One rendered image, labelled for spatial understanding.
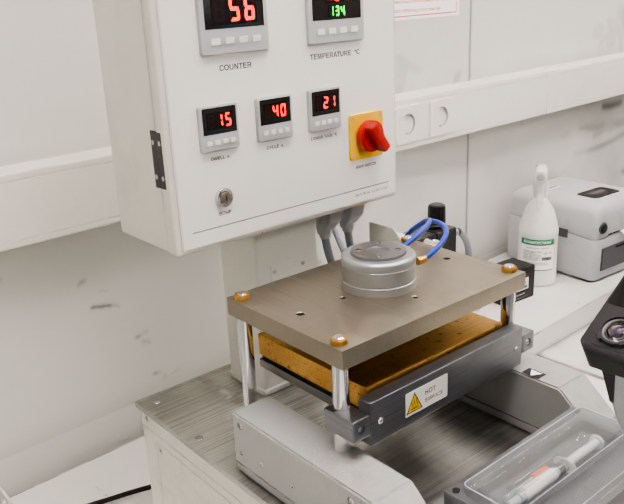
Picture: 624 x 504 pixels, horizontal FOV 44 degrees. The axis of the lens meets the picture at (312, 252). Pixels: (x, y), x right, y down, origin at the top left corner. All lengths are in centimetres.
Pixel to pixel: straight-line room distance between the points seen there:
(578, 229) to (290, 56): 98
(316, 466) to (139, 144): 38
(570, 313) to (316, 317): 89
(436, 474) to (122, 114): 50
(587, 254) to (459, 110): 41
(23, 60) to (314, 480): 66
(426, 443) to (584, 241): 90
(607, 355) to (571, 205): 116
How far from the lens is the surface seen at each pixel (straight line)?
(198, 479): 93
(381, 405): 72
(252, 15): 82
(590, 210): 168
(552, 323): 151
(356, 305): 77
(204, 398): 99
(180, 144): 78
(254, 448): 80
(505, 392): 91
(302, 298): 79
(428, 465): 85
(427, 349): 79
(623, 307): 58
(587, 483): 73
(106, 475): 121
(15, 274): 112
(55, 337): 117
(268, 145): 85
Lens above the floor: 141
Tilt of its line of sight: 19 degrees down
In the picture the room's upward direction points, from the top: 3 degrees counter-clockwise
